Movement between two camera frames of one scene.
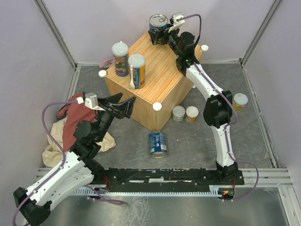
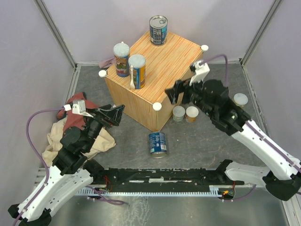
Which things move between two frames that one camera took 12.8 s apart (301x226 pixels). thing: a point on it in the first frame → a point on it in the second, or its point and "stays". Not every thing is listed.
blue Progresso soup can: (157, 21) stays
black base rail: (223, 179) stays
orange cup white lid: (191, 112) stays
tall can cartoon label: (120, 51) stays
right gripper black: (154, 36) → (180, 86)
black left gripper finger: (114, 99) → (106, 107)
